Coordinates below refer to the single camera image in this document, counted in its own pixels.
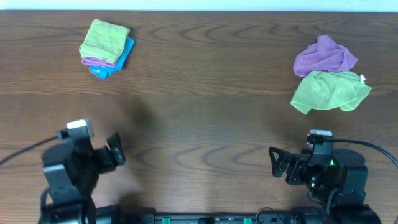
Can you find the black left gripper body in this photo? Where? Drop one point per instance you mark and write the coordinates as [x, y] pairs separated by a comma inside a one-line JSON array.
[[104, 159]]

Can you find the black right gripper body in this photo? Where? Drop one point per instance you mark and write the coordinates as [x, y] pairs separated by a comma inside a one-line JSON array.
[[299, 165]]

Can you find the green microfiber cloth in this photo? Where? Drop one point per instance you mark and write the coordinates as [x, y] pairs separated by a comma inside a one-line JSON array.
[[104, 41]]

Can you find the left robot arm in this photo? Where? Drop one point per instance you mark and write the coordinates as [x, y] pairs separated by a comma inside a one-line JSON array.
[[72, 170]]

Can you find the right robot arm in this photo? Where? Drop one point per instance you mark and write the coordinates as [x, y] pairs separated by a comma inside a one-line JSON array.
[[336, 179]]

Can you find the folded blue cloth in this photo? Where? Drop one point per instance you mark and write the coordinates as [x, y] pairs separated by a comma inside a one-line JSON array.
[[106, 72]]

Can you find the crumpled green cloth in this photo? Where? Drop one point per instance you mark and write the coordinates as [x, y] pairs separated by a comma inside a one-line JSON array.
[[323, 91]]

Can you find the folded purple cloth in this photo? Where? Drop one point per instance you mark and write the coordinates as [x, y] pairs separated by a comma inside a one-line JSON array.
[[98, 62]]

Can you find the crumpled purple cloth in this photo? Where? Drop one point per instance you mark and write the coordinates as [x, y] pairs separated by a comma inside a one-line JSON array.
[[324, 55]]

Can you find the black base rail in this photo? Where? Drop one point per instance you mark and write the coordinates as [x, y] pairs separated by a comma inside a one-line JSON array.
[[263, 218]]

